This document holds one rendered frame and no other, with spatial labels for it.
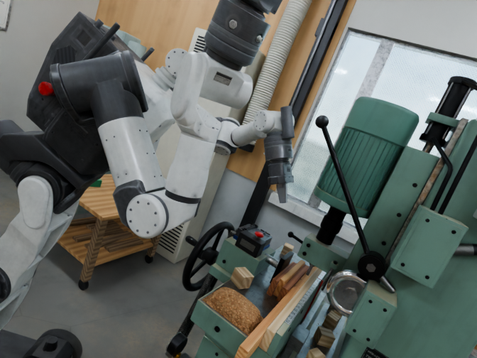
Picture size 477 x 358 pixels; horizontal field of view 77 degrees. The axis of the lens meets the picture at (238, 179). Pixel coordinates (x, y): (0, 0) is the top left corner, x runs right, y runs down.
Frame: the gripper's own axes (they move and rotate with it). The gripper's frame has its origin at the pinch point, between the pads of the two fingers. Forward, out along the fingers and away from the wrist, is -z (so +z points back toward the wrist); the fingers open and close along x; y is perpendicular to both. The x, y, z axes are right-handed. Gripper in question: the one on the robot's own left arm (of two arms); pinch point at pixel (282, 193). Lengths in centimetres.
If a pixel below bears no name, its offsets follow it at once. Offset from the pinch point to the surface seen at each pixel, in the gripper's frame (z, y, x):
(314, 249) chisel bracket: -17.6, 8.5, 0.0
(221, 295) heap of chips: -22.3, -7.2, 29.2
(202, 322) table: -28.0, -11.5, 32.1
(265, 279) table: -26.0, -6.4, 5.0
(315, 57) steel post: 90, -11, -125
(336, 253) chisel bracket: -18.8, 14.8, -0.1
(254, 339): -27.5, 4.1, 36.1
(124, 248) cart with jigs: -32, -139, -55
